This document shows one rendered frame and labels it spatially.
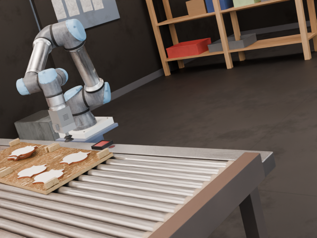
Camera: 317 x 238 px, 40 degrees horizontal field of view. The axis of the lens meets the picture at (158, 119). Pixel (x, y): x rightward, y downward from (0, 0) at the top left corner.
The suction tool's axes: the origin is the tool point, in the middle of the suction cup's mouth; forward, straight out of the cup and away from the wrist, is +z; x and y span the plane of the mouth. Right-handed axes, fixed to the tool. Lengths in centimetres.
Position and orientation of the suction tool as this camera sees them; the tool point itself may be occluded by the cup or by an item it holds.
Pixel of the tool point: (69, 140)
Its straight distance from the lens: 194.9
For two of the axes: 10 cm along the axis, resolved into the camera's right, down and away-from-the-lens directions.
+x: 7.3, -3.7, 5.7
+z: 2.5, 9.3, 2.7
